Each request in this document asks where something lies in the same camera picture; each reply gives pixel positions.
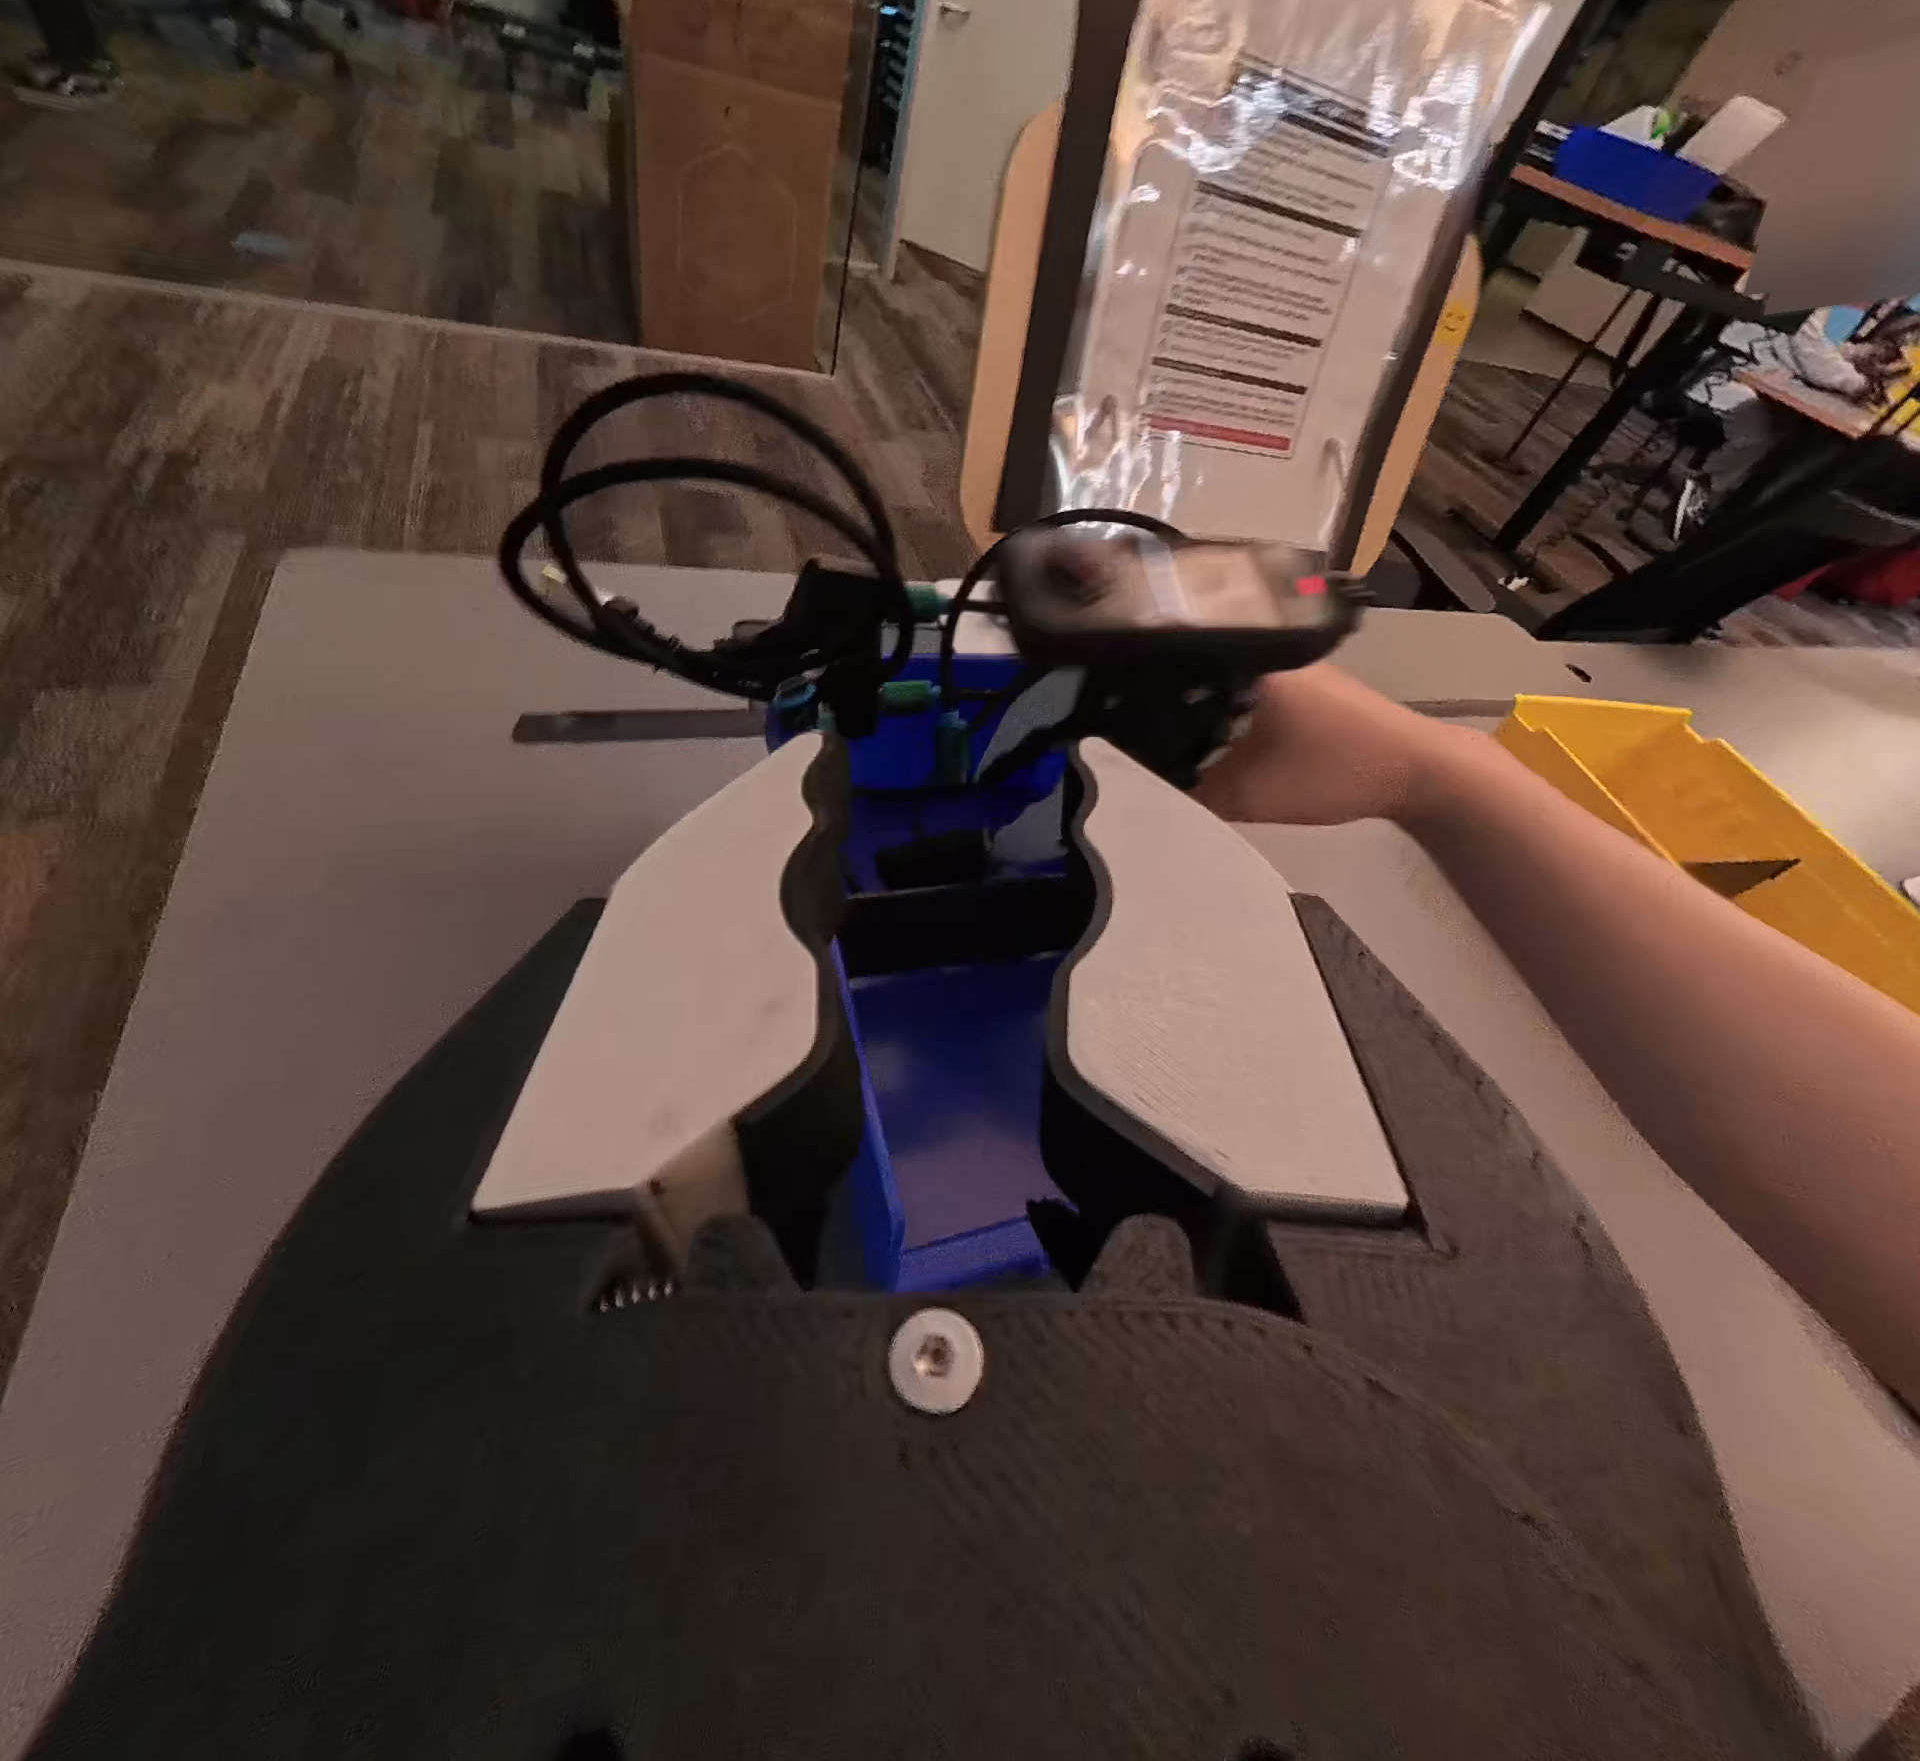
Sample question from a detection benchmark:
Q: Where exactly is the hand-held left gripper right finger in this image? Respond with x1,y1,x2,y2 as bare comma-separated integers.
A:
1043,737,1413,1291

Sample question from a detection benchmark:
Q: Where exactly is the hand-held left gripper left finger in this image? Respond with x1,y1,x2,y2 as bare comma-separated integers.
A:
470,734,840,1291

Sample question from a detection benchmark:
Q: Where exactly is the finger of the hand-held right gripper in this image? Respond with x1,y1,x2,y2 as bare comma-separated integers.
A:
977,663,1084,788

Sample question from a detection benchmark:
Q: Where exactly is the black braided HDMI cable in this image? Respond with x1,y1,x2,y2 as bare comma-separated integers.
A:
537,374,919,743
497,454,902,716

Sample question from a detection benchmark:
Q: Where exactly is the blue plastic bin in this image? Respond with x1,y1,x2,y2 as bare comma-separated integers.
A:
765,652,1084,1292

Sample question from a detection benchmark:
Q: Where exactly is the yellow plastic bin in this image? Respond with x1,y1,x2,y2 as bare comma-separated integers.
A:
1495,693,1920,1013

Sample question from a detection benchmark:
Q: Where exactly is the person's right forearm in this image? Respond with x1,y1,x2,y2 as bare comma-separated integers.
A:
1409,718,1920,1417

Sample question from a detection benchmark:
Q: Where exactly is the person's right hand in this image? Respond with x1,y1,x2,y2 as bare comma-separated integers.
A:
1192,663,1448,827

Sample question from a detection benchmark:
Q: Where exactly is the display board with wooden rim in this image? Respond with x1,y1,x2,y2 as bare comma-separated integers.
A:
958,0,1509,580

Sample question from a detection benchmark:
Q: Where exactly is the instruction sheet in plastic sleeve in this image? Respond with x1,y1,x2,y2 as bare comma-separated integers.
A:
1051,0,1555,555

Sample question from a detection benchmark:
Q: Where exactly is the white door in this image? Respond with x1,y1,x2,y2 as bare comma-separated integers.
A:
886,0,1084,280

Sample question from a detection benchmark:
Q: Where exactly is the wooden top standing desk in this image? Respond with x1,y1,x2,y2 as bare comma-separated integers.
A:
1439,147,1772,600

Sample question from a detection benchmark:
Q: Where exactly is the blue plastic crate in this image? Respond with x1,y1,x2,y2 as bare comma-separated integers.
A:
1548,117,1725,228

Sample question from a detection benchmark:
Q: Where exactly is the brown plywood panel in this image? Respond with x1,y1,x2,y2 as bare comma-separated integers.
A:
611,0,879,378

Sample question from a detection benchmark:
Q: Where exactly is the white box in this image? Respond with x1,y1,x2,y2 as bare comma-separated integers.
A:
1678,92,1790,176

